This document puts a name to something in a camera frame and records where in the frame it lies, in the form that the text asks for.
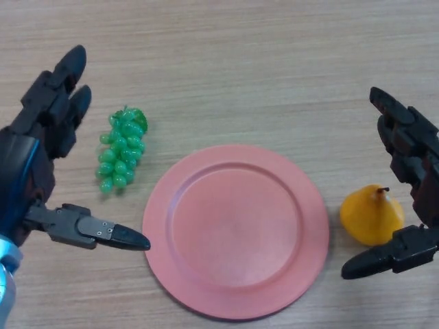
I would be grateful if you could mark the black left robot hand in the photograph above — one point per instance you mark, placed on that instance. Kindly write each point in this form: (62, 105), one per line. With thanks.
(27, 164)

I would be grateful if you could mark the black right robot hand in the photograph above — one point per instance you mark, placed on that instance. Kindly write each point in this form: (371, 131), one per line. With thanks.
(411, 130)

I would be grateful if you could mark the yellow pear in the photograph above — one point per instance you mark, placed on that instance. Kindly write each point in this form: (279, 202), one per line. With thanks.
(368, 212)

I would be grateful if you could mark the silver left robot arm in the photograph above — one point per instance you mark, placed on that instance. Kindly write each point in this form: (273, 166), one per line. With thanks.
(7, 274)

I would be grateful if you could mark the pink round plate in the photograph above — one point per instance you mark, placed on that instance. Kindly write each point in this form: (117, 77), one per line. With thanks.
(236, 233)

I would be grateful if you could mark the green grape bunch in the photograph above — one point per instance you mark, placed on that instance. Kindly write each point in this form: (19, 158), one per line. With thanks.
(120, 150)

